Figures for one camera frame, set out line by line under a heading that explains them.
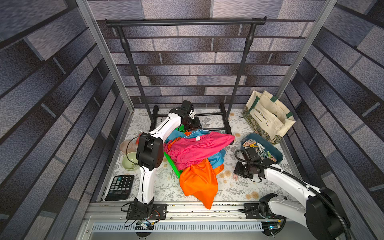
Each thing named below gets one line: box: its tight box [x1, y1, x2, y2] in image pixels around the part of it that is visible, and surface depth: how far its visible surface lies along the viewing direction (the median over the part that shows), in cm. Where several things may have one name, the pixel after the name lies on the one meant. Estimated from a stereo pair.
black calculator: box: [104, 174, 135, 201], surface depth 81 cm
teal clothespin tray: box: [241, 133, 283, 164], surface depth 97 cm
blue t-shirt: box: [164, 128, 226, 169], surface depth 85 cm
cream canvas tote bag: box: [241, 90, 296, 145], surface depth 98 cm
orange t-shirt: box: [167, 131, 224, 210], surface depth 74 cm
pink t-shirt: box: [163, 131, 236, 171], surface depth 87 cm
